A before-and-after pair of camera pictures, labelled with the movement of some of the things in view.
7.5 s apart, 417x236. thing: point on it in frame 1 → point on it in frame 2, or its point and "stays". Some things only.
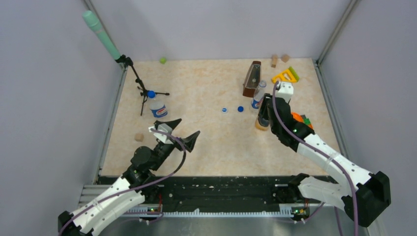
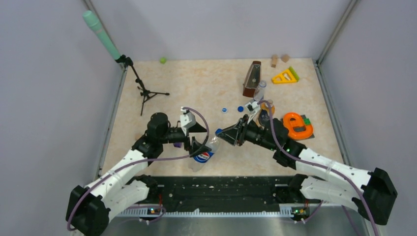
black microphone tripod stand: [145, 93] stays
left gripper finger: [189, 142] → [197, 148]
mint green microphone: [95, 25] stays
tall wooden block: [274, 60] stays
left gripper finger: [171, 124] → [197, 128]
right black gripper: [263, 111] → [230, 134]
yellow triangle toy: [288, 75] stays
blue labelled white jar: [158, 109] → [198, 162]
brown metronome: [252, 79] stays
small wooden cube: [285, 58] stays
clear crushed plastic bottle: [256, 102] stays
